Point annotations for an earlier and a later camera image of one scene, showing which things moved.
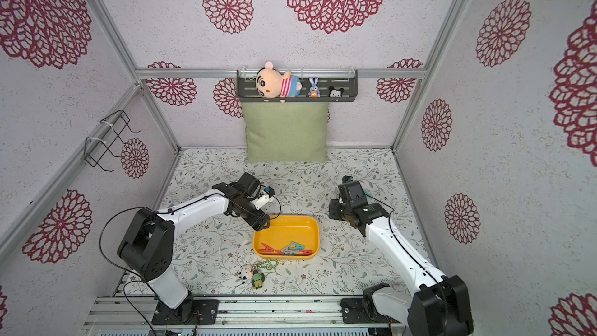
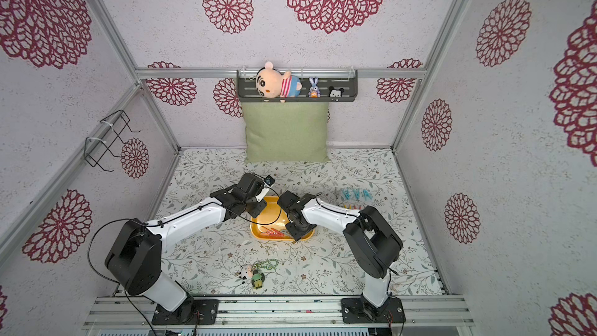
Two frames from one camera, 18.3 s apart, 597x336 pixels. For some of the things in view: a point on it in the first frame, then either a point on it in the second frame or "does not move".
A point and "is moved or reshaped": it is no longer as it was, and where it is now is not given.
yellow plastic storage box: (284, 229) is moved or reshaped
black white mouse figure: (335, 92) does not move
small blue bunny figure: (314, 89) does not move
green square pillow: (285, 132) does not move
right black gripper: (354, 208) -> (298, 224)
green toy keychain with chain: (258, 278) does not move
